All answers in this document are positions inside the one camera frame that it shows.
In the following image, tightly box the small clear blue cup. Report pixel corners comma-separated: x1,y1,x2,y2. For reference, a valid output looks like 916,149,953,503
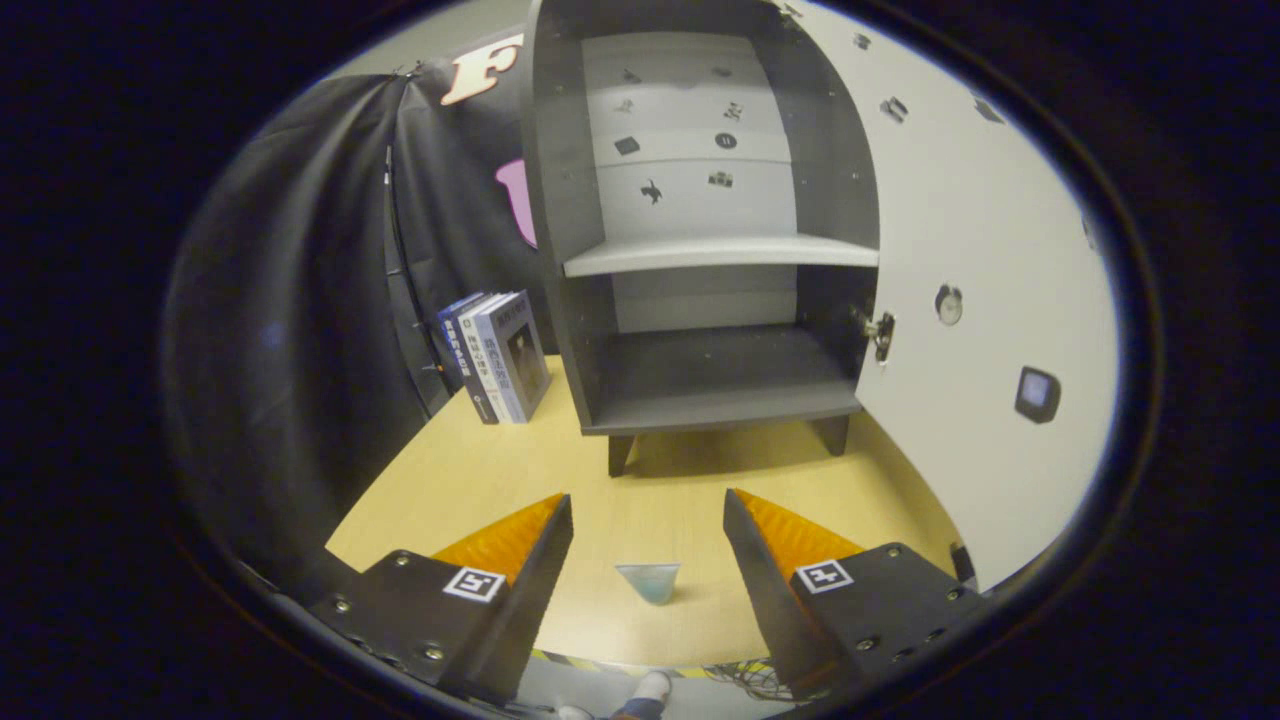
614,562,681,606

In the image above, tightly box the white spine book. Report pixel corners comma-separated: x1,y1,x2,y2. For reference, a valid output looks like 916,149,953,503
455,293,511,426

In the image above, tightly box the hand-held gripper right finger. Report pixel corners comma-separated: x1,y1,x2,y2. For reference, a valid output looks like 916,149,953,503
722,488,986,701

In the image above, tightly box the tangle of cables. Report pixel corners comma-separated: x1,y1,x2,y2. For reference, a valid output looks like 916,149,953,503
735,660,801,701

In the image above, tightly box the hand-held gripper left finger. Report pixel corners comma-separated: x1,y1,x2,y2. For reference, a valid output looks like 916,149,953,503
305,492,576,706

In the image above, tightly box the white cabinet shelf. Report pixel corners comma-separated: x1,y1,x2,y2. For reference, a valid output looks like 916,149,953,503
563,235,881,279

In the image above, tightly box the grey blue cover book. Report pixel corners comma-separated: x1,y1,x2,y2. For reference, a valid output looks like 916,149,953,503
472,290,553,425

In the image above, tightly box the black backdrop cloth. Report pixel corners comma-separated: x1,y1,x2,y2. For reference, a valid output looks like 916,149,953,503
165,30,561,601

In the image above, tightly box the white cabinet door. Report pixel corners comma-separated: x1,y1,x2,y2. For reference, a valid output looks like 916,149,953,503
780,0,1121,593

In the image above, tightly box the grey cabinet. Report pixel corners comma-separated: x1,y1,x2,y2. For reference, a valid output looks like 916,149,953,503
520,0,881,478

